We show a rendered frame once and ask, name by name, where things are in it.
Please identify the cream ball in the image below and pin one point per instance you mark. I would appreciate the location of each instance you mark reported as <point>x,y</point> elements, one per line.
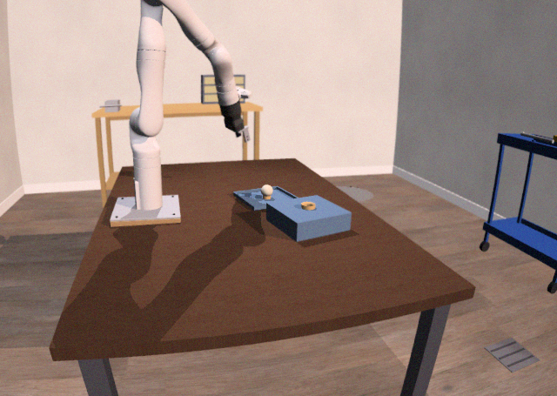
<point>266,190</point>

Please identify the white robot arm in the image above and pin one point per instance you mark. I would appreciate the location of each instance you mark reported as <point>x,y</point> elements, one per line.
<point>147,120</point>

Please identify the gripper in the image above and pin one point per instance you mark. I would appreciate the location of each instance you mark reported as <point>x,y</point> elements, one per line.
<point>230,109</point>

